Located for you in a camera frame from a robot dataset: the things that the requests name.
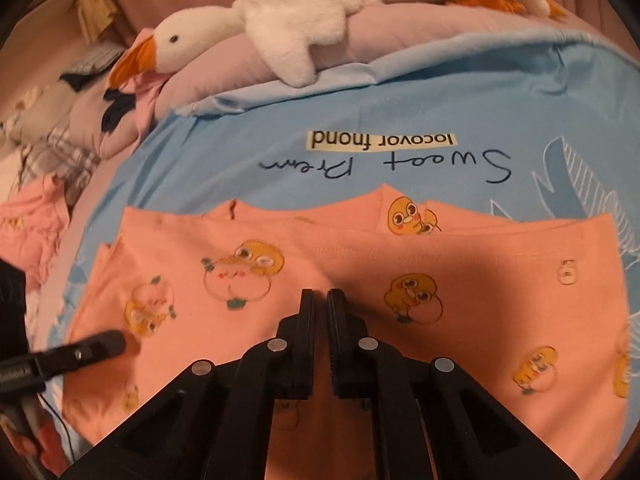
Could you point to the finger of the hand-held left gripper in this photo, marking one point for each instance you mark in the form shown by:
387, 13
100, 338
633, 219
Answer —
85, 351

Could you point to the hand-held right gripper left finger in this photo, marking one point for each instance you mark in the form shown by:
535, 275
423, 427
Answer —
305, 332

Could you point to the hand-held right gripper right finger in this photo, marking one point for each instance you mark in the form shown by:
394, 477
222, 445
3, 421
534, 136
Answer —
340, 340

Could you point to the orange duck print shirt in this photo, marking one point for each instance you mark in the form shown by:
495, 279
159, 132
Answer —
450, 260

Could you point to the pile of pink clothes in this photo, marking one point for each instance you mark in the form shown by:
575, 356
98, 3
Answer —
30, 220

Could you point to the plaid and grey pillow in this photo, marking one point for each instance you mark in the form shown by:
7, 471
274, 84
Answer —
60, 155

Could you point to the blue floral blanket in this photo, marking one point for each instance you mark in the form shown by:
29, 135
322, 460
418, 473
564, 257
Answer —
225, 150

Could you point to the navy garment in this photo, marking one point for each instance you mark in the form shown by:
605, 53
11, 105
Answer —
117, 107

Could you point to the pink garment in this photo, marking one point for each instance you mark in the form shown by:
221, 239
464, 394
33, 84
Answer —
147, 105

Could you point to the folded plaid cloth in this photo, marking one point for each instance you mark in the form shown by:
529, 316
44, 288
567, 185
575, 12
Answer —
95, 60

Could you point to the white goose plush toy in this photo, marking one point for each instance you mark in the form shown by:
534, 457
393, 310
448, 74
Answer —
290, 25

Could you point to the beige hanging fringe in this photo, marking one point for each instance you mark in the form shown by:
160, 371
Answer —
92, 10

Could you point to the lilac pillow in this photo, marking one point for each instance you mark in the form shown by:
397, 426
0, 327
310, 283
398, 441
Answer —
400, 30

